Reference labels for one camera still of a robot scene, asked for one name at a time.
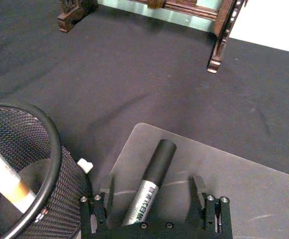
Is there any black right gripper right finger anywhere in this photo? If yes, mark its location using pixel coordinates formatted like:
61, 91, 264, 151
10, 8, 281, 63
184, 175, 234, 239

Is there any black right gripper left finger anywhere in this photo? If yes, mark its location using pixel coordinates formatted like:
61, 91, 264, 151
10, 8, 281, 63
79, 174, 116, 239

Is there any grey rubber mat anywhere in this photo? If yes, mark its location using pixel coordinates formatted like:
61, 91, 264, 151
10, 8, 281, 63
109, 121, 289, 239

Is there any black mesh pen holder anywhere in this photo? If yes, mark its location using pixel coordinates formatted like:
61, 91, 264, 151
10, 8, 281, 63
0, 99, 93, 239

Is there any small white plastic piece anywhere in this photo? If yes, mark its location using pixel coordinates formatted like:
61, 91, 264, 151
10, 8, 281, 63
77, 157, 94, 174

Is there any black and silver marker pen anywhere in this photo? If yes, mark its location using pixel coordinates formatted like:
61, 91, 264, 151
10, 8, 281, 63
121, 138, 177, 228

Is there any white pen with tan band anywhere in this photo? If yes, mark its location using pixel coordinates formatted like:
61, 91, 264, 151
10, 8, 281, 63
0, 136, 37, 214

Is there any black table cloth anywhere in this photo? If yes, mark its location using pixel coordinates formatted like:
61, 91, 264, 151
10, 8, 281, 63
0, 0, 289, 239

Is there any dark wooden brush rack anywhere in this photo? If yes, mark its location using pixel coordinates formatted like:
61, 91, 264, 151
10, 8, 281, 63
56, 0, 248, 74

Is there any brown brush tuft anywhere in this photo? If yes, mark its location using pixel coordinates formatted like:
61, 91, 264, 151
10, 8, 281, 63
146, 0, 165, 8

